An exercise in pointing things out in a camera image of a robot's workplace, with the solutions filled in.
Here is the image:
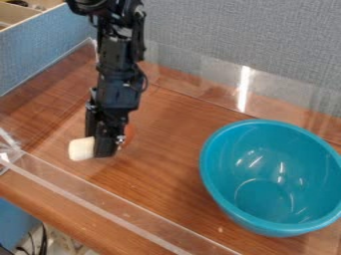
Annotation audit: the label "clear acrylic back barrier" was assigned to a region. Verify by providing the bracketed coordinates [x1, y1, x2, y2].
[140, 41, 341, 145]

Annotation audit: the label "white brown toy mushroom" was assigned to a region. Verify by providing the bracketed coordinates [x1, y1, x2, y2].
[68, 125, 136, 161]

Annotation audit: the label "wooden shelf unit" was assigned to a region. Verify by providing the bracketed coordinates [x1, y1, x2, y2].
[0, 0, 65, 32]

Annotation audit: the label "blue plastic bowl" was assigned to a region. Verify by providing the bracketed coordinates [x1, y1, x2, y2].
[197, 120, 341, 237]

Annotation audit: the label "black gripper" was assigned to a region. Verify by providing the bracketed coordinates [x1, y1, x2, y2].
[84, 73, 145, 158]

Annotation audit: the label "clear acrylic left barrier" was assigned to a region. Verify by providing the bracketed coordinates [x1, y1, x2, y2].
[0, 37, 112, 140]

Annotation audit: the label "clear acrylic front barrier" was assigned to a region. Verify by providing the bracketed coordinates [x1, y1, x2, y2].
[0, 128, 239, 255]

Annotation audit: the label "clear acrylic barrier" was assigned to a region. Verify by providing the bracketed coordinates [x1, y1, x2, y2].
[140, 41, 341, 145]
[0, 128, 239, 255]
[0, 37, 112, 140]

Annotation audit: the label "black cables under table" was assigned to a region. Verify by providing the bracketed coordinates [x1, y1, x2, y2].
[0, 222, 50, 255]

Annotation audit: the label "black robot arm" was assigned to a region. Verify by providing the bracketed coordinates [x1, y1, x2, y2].
[65, 0, 149, 157]

